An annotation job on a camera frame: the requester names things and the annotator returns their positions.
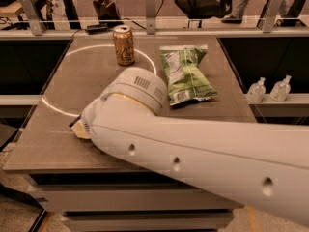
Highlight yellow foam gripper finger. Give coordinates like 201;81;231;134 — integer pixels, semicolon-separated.
71;120;90;139

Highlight blue rxbar blueberry wrapper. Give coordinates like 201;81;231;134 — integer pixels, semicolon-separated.
69;116;81;128

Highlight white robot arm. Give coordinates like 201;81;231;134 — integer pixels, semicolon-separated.
81;68;309;226

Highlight green jalapeno chip bag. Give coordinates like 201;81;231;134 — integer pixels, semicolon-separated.
160;44;217;106

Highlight grey cabinet upper drawer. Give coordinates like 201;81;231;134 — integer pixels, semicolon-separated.
28;185;242;212

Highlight grey cabinet drawer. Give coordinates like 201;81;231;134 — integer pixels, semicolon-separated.
62;213;233;232
28;185;242;212

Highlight gold soda can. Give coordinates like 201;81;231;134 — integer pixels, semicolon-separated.
113;25;134;66

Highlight black device on ledge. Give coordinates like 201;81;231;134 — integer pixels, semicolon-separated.
86;23;108;34

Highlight grey cabinet lower drawer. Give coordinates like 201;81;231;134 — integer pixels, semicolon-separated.
62;213;233;232

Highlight black office chair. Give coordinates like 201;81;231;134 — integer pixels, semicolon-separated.
174;0;233;28

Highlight clear sanitizer bottle left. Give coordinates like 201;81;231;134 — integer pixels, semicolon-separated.
247;77;266;103

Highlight clear sanitizer bottle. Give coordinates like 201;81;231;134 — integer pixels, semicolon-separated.
247;77;266;103
270;75;292;102

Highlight clear sanitizer bottle right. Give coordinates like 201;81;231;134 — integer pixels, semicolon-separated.
270;75;292;102

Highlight person legs in background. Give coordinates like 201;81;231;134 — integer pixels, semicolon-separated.
221;0;289;24

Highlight left metal rail bracket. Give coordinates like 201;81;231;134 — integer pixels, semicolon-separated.
18;0;45;36

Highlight metal rail bracket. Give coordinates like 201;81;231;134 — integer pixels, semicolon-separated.
18;0;45;36
259;0;283;33
145;0;155;35

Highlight middle metal rail bracket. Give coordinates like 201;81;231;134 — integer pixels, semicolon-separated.
145;0;155;35

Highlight right metal rail bracket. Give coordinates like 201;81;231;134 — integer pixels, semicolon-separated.
259;0;283;33

